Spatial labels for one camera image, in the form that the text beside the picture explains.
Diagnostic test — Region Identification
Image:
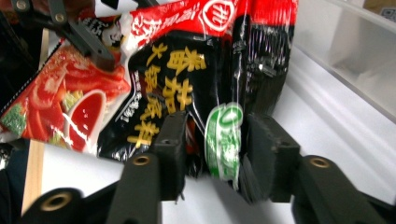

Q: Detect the red and black sauce packet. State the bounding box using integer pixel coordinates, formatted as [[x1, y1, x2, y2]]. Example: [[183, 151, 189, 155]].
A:
[[0, 0, 300, 191]]

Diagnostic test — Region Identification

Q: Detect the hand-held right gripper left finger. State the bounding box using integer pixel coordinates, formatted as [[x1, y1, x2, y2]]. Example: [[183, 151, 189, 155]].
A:
[[151, 110, 190, 202]]

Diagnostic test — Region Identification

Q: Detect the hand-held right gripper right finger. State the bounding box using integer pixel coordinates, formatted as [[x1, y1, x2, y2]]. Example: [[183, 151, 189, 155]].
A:
[[238, 112, 303, 205]]

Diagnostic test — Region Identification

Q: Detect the brown cardboard box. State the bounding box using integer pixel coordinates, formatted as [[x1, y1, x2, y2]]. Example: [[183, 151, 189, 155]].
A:
[[362, 0, 396, 23]]

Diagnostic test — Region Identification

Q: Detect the translucent plastic storage bin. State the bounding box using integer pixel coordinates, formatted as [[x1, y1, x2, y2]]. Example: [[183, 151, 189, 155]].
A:
[[291, 0, 396, 126]]

